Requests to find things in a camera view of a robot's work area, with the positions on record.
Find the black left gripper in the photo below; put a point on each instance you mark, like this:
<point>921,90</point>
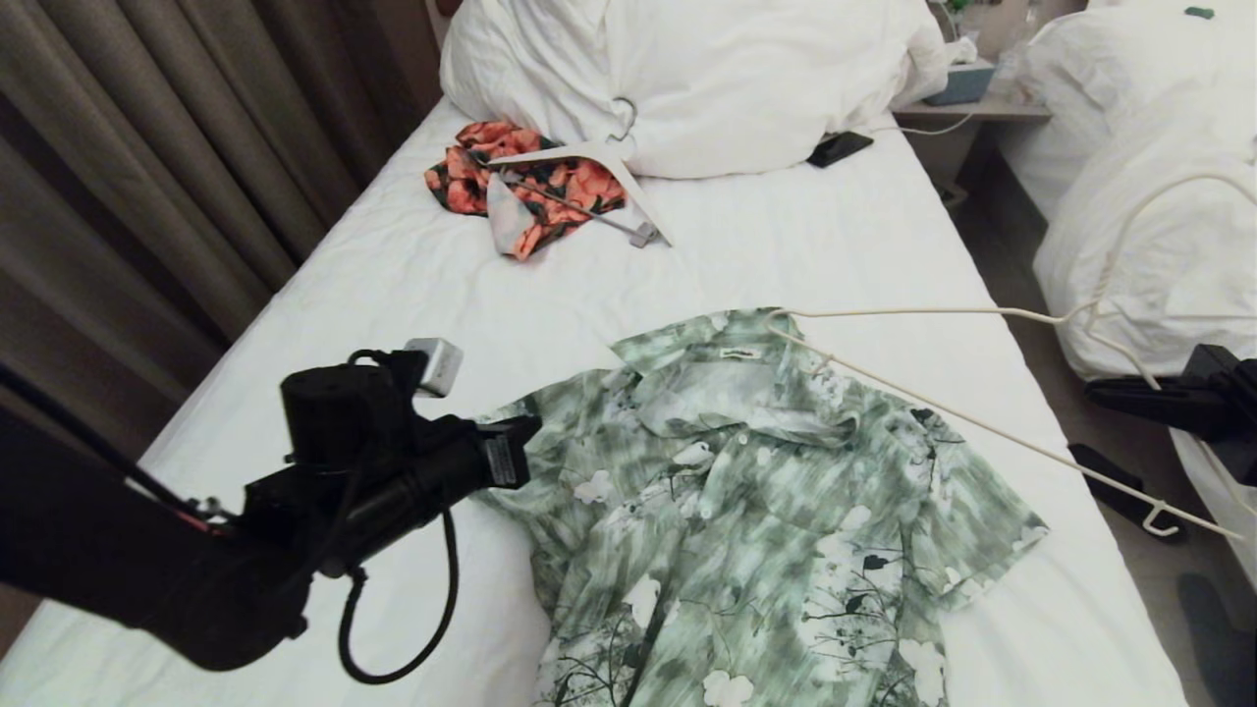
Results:
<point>486,457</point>

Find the blue tissue box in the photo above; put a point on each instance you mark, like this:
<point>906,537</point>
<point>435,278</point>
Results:
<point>960,84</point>

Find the white bunched duvet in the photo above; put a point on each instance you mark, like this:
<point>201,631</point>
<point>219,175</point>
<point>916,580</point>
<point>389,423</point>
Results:
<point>707,88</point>
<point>1149,118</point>

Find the wooden nightstand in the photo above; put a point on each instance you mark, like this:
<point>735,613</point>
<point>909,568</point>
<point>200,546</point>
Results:
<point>972,111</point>

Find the white wooden clothes hanger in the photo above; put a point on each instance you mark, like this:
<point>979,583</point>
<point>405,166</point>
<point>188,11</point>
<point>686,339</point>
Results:
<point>550,154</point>

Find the black slipper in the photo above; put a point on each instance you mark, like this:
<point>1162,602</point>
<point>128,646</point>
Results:
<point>1105,476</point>

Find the black smartphone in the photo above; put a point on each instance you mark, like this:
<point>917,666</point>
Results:
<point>840,148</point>

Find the green floral short-sleeve shirt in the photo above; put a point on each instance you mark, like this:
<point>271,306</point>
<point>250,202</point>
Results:
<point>746,550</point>

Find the orange floral garment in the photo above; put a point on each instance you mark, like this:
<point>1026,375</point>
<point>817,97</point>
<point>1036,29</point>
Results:
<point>579,183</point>

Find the brown pleated curtain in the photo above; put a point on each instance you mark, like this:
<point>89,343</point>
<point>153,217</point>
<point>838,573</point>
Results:
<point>147,167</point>

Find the small green object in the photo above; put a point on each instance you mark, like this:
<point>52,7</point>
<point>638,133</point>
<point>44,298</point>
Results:
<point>1198,13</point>

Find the green potted plant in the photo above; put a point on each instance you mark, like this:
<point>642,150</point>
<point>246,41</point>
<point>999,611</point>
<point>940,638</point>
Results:
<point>962,6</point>

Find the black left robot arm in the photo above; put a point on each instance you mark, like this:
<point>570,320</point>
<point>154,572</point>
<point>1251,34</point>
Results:
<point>118,560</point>

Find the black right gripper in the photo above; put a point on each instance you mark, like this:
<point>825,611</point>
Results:
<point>1228,412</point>

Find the brown wooden headboard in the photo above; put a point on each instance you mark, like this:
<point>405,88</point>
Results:
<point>454,8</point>

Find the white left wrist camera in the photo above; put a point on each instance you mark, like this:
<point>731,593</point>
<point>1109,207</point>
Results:
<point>437,365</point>

